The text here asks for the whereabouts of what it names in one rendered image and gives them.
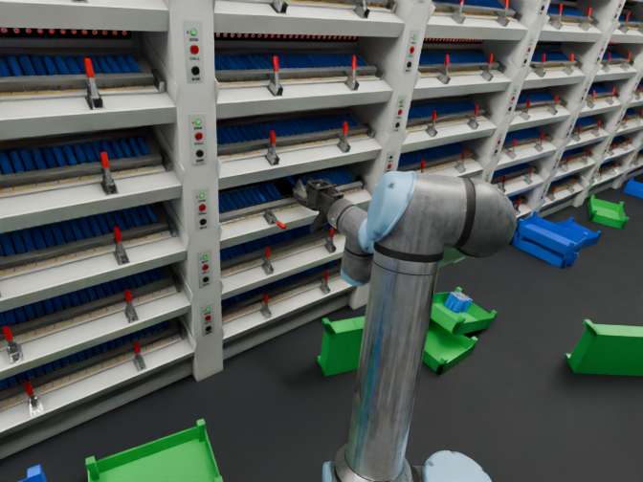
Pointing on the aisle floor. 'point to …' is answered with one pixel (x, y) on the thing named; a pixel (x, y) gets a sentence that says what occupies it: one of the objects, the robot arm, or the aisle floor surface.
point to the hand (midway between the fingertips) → (298, 188)
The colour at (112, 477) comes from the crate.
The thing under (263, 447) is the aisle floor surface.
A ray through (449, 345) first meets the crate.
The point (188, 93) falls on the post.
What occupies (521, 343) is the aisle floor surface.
